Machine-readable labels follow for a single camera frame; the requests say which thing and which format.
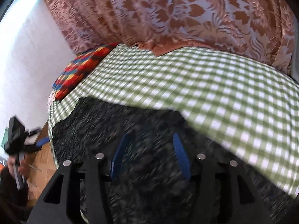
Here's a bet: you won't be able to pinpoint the green white checkered bedsheet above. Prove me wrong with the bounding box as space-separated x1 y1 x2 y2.
48 45 298 197

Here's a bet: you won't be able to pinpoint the person's left hand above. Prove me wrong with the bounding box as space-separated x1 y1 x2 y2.
7 152 31 180

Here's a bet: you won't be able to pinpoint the person's dark-sleeved left forearm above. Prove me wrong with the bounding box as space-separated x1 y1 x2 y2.
1 167 31 223

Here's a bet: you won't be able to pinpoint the black leaf-print pants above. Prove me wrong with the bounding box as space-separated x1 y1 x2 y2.
52 97 298 223

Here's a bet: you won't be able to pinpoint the pink floral curtain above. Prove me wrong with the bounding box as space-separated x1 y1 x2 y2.
45 0 295 74

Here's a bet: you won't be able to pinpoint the colourful checkered pillow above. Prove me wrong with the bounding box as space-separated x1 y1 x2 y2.
52 43 118 101

